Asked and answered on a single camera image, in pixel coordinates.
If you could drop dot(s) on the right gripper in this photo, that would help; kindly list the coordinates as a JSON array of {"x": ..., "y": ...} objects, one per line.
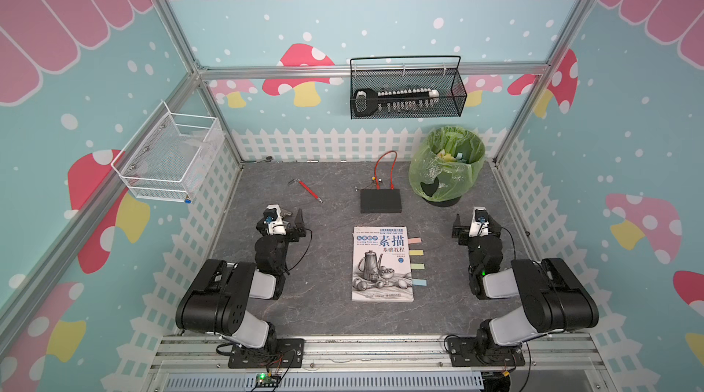
[{"x": 464, "y": 240}]

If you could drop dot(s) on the green circuit board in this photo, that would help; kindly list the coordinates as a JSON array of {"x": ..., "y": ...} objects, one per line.
[{"x": 268, "y": 380}]

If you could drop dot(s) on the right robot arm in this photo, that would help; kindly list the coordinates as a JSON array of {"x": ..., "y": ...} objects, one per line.
[{"x": 553, "y": 300}]

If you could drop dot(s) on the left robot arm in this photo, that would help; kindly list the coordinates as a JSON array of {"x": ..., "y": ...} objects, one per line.
[{"x": 216, "y": 301}]

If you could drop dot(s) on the black socket bit holder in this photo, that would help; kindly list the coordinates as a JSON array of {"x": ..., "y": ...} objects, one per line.
[{"x": 366, "y": 102}]

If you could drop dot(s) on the sketch drawing book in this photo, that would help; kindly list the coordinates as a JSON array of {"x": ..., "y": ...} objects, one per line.
[{"x": 382, "y": 270}]

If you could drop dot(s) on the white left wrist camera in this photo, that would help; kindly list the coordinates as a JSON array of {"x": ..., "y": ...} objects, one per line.
[{"x": 275, "y": 220}]

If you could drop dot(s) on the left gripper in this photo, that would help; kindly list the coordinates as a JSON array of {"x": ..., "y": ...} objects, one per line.
[{"x": 301, "y": 230}]

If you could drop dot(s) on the grey slotted cable duct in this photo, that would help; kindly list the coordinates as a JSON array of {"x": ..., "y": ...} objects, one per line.
[{"x": 340, "y": 381}]

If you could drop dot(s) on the green bagged trash bin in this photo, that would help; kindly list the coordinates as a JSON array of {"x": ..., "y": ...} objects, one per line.
[{"x": 447, "y": 165}]

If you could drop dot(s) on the white wire wall basket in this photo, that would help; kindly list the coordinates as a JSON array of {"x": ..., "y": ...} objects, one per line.
[{"x": 171, "y": 156}]

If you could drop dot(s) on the black wire wall basket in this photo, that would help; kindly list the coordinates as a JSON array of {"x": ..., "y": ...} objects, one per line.
[{"x": 406, "y": 87}]

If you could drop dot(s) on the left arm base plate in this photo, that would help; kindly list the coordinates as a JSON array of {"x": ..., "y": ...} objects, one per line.
[{"x": 284, "y": 354}]

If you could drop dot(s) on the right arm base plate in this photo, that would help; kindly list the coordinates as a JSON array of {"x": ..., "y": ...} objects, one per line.
[{"x": 477, "y": 352}]

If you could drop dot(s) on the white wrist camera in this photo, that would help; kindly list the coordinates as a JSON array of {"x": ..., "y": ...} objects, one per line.
[
  {"x": 480, "y": 222},
  {"x": 275, "y": 220}
]

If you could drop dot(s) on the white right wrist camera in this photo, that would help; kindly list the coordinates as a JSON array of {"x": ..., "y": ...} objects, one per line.
[{"x": 480, "y": 222}]

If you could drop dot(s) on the red handled tool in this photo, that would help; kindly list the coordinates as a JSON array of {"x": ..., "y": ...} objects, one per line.
[{"x": 307, "y": 189}]

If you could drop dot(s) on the black flat box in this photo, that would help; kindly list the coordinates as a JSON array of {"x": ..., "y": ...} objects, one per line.
[{"x": 380, "y": 201}]

